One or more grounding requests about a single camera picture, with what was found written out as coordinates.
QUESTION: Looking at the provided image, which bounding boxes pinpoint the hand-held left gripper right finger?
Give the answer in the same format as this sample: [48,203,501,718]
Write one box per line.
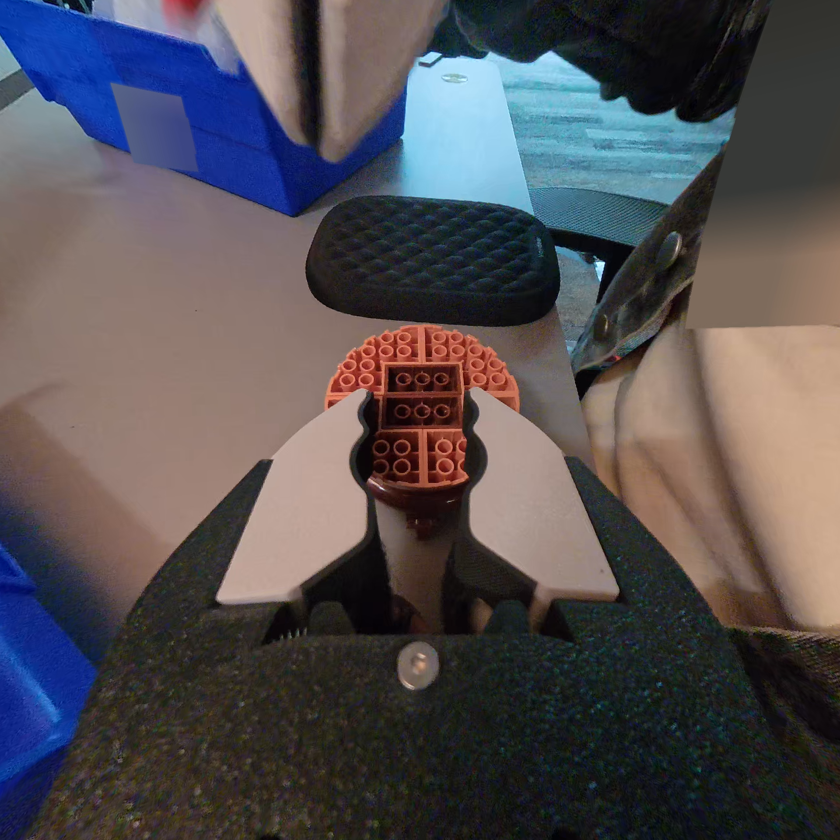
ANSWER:
[462,389,621,634]

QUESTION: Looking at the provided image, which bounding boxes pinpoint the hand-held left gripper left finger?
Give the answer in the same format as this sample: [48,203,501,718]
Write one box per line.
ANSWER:
[214,388,378,606]

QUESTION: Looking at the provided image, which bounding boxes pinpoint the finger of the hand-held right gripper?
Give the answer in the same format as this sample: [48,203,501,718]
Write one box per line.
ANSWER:
[315,0,452,164]
[215,0,322,147]

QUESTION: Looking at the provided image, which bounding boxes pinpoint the blue bin with paper bags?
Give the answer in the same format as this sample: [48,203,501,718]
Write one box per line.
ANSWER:
[0,0,408,217]

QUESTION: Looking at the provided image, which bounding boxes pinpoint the round brown orange lego build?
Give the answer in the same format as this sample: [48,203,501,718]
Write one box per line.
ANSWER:
[325,325,521,540]

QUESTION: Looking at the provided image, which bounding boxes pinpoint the blue bin with lego pieces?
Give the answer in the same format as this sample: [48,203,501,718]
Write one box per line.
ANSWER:
[0,545,99,840]

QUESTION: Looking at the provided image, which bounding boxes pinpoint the person's beige shirt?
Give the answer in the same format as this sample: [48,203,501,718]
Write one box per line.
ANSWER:
[581,325,840,634]

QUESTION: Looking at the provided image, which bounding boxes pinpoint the black quilted armrest pad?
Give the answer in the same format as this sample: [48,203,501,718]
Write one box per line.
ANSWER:
[306,195,562,327]

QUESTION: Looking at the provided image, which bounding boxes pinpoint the grey mesh office chair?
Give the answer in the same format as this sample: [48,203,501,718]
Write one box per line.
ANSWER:
[528,185,670,316]

